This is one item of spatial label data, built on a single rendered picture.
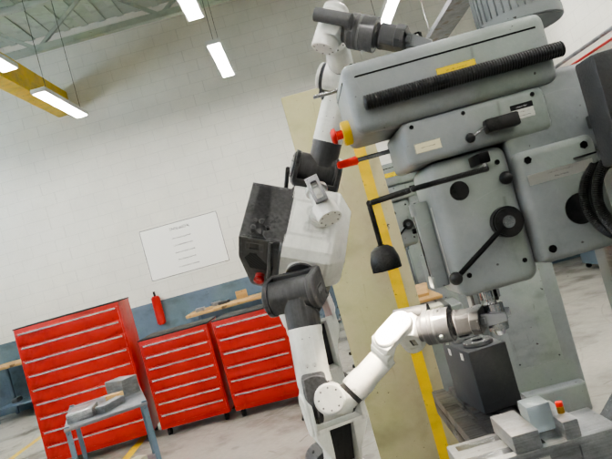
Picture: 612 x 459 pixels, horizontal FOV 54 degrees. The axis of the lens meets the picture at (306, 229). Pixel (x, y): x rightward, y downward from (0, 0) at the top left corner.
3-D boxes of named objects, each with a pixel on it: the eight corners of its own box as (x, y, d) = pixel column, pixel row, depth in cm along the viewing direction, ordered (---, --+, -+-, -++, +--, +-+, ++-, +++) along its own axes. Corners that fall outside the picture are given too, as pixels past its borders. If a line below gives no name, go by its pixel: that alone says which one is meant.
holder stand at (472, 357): (484, 414, 175) (466, 348, 175) (456, 398, 197) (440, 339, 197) (523, 402, 177) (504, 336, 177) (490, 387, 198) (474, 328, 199)
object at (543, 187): (544, 265, 134) (512, 152, 134) (507, 261, 158) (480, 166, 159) (626, 242, 134) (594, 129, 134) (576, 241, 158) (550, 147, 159)
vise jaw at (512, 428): (516, 454, 128) (511, 436, 128) (494, 433, 143) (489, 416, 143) (543, 447, 128) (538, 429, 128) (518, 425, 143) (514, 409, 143)
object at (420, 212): (433, 289, 144) (410, 204, 145) (431, 288, 148) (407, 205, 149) (450, 284, 144) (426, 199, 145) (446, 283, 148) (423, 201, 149)
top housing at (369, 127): (357, 134, 134) (338, 64, 134) (349, 151, 160) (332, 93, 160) (562, 77, 134) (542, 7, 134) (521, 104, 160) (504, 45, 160)
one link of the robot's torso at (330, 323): (306, 423, 204) (268, 290, 209) (353, 406, 209) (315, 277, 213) (318, 430, 189) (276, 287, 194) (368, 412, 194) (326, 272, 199)
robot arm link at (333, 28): (356, 63, 154) (314, 55, 157) (368, 25, 156) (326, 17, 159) (350, 42, 144) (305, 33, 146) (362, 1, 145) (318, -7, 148)
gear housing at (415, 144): (411, 167, 134) (399, 124, 135) (394, 178, 159) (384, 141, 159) (555, 127, 134) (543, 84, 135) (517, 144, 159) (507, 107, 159)
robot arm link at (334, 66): (359, 36, 162) (364, 67, 181) (322, 30, 164) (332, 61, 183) (348, 73, 161) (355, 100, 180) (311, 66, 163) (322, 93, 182)
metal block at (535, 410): (534, 434, 132) (525, 408, 133) (524, 426, 138) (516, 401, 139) (555, 428, 132) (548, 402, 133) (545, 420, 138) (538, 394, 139)
